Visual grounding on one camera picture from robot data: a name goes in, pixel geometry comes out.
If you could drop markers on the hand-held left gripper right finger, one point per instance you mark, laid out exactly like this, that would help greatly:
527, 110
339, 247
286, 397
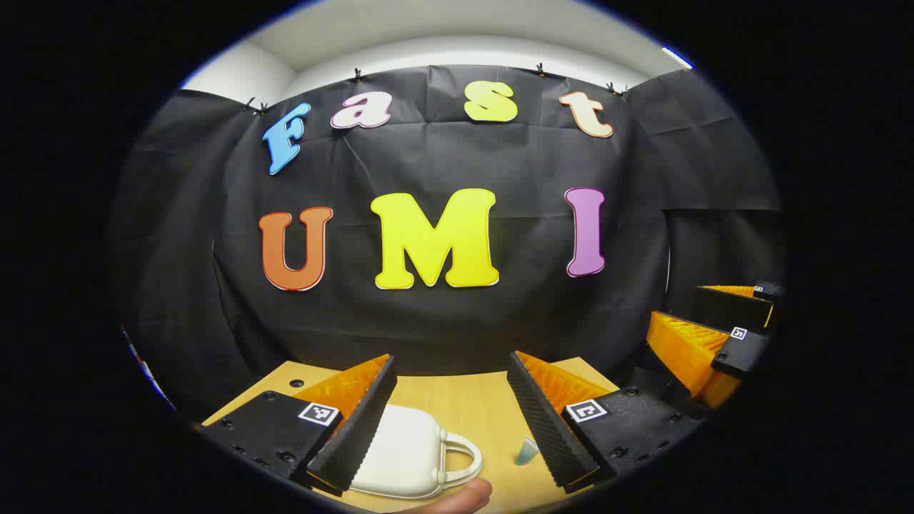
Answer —
546, 428

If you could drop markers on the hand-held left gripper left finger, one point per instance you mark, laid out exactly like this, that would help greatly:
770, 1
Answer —
364, 428

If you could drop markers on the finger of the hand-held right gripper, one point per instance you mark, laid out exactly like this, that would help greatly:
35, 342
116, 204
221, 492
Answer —
728, 308
685, 350

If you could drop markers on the blue skincare tube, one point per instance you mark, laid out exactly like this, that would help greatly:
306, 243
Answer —
527, 453

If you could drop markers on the white suitcase with grey lining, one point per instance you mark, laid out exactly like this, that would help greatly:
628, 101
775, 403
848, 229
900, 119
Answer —
407, 450

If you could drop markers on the black backdrop cloth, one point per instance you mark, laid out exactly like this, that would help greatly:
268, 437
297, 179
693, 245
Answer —
500, 321

